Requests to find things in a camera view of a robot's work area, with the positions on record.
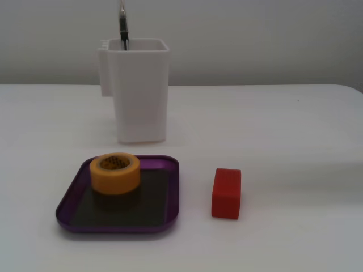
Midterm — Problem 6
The yellow tape roll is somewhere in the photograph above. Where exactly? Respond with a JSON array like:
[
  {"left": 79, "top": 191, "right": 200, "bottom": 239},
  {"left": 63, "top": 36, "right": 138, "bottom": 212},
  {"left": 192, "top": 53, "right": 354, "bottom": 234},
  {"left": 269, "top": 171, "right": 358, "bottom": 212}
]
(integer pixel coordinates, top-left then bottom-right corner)
[{"left": 90, "top": 152, "right": 141, "bottom": 196}]

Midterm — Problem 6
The white plastic pen holder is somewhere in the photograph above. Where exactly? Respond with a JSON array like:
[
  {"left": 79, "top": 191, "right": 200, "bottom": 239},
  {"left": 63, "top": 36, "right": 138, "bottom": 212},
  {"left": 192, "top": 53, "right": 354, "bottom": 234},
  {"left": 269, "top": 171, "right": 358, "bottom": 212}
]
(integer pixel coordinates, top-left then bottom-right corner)
[{"left": 96, "top": 37, "right": 171, "bottom": 145}]

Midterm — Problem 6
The purple metal tray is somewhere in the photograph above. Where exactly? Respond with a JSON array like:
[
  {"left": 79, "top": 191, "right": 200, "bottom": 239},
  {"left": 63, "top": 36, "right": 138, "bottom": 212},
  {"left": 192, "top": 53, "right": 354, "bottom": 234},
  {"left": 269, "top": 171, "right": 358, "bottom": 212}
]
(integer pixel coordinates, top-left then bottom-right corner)
[{"left": 55, "top": 154, "right": 180, "bottom": 235}]

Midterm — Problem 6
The red rectangular block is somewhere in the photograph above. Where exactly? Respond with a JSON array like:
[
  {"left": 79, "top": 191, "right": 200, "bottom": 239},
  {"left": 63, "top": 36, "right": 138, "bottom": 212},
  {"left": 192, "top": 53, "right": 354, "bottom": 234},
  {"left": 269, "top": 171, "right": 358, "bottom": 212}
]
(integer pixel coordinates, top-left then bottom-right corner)
[{"left": 211, "top": 168, "right": 242, "bottom": 220}]

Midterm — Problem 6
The black pen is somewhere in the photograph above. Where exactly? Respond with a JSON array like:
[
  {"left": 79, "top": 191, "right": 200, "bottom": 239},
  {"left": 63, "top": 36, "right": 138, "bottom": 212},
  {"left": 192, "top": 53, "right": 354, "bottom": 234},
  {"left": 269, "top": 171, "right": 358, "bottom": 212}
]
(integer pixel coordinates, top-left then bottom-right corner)
[{"left": 118, "top": 0, "right": 130, "bottom": 52}]

